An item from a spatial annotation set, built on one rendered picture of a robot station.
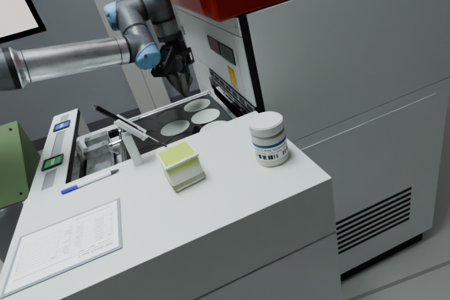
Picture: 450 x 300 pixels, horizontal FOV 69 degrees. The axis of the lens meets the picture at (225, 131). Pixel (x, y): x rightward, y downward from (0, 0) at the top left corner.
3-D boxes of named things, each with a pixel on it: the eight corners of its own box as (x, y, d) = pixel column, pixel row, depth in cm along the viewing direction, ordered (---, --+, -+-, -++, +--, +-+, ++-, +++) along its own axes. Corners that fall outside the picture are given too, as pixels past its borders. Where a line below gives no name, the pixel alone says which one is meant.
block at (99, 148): (110, 146, 111) (106, 139, 110) (110, 151, 108) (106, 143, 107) (87, 155, 110) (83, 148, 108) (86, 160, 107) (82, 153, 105)
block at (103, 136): (110, 136, 118) (106, 129, 116) (110, 140, 115) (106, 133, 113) (88, 144, 116) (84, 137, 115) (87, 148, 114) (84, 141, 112)
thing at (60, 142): (93, 137, 135) (78, 108, 128) (89, 224, 88) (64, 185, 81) (70, 145, 133) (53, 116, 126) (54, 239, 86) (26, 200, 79)
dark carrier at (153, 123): (208, 94, 125) (208, 93, 125) (242, 131, 96) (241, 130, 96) (122, 126, 119) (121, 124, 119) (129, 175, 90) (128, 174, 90)
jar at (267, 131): (279, 144, 74) (272, 107, 69) (294, 159, 68) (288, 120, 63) (251, 155, 73) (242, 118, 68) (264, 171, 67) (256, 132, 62)
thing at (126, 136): (155, 152, 84) (136, 106, 77) (157, 159, 80) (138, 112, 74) (132, 161, 83) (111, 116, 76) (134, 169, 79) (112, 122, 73)
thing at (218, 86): (217, 96, 134) (211, 75, 129) (263, 143, 97) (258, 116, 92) (213, 98, 134) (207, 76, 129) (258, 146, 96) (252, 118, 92)
